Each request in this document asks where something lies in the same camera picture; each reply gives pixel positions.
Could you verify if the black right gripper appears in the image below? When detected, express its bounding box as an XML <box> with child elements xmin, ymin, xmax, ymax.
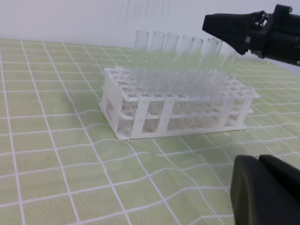
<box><xmin>202</xmin><ymin>5</ymin><xmax>300</xmax><ymax>66</ymax></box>

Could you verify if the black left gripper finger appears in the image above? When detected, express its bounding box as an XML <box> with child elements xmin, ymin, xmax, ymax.
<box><xmin>230</xmin><ymin>155</ymin><xmax>300</xmax><ymax>225</ymax></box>

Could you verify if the clear glass test tube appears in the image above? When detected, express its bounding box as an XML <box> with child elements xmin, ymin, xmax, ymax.
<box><xmin>217</xmin><ymin>51</ymin><xmax>237</xmax><ymax>92</ymax></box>

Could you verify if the clear tube far left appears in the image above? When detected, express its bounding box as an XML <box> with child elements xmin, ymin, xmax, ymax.
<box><xmin>131</xmin><ymin>30</ymin><xmax>149</xmax><ymax>93</ymax></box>

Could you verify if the white plastic test tube rack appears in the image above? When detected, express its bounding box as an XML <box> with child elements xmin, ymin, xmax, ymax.
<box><xmin>99</xmin><ymin>67</ymin><xmax>259</xmax><ymax>140</ymax></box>

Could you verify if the green checked tablecloth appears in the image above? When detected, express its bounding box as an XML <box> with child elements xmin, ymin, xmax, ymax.
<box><xmin>0</xmin><ymin>39</ymin><xmax>300</xmax><ymax>225</ymax></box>

